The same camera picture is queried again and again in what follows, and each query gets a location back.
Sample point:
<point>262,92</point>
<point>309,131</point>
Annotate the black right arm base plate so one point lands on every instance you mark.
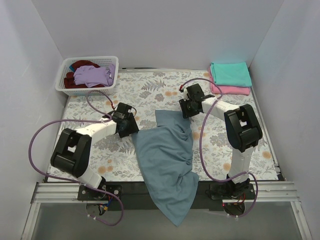
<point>231,191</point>

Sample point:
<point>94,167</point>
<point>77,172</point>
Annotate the folded teal t-shirt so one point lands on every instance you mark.
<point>231,74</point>

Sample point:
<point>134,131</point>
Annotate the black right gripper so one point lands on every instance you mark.
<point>186,109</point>

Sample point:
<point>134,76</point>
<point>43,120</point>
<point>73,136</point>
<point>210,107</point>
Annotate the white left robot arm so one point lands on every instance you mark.
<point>72,151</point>

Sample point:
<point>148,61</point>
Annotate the folded pink t-shirt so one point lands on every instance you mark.
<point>233,90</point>

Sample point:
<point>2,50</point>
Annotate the dark red garment in basket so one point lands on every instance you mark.
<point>69,79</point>

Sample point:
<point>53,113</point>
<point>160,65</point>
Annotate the blue-grey t-shirt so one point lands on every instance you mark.
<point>165,159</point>

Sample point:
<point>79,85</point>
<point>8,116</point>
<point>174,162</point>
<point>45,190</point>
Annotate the white plastic laundry basket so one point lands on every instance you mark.
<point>102,61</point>

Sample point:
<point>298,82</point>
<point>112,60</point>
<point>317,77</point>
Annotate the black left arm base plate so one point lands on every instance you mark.
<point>87,194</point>

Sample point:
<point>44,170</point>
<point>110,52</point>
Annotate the aluminium front frame rail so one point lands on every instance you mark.
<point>63,192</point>

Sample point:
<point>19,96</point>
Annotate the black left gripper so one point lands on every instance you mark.
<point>130,125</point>

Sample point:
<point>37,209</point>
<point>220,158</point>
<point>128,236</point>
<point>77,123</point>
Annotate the lilac t-shirt in basket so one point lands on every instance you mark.
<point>92,76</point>

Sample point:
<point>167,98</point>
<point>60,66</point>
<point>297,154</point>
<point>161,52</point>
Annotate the floral patterned table mat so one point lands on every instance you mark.
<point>114,158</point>

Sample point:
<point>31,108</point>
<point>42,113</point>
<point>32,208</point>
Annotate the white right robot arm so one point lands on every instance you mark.
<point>242,129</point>

